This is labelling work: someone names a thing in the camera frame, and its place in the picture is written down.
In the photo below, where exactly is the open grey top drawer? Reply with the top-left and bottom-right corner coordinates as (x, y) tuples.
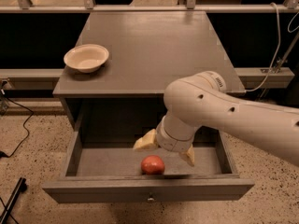
(42, 127), (254, 203)

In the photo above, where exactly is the red apple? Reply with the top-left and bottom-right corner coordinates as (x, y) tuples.
(141, 155), (165, 175)

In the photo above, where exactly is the grey wooden cabinet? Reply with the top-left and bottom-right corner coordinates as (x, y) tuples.
(53, 10), (245, 123)

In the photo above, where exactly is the white ceramic bowl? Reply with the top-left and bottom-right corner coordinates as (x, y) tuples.
(64, 44), (109, 73)

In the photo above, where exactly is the black stand leg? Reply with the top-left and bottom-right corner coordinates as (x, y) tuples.
(0, 177), (27, 224)

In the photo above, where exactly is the metal railing frame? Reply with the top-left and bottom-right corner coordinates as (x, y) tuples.
(0, 0), (299, 91)

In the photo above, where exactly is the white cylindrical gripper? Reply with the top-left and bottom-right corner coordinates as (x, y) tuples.
(133, 113), (199, 167)

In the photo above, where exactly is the black floor cable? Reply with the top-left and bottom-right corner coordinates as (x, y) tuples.
(0, 87), (35, 159)

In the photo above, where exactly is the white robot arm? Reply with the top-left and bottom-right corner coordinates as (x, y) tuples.
(134, 71), (299, 166)

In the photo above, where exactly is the white cable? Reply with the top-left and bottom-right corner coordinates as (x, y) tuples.
(246, 2), (282, 93)

